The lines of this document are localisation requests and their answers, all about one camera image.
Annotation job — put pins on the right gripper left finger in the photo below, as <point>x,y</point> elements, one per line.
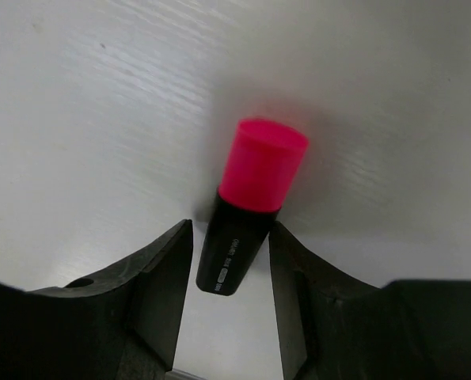
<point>121,322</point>

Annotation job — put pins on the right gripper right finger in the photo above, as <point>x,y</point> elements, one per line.
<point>334,326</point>

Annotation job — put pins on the pink cap black highlighter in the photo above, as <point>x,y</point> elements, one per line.
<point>262,163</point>

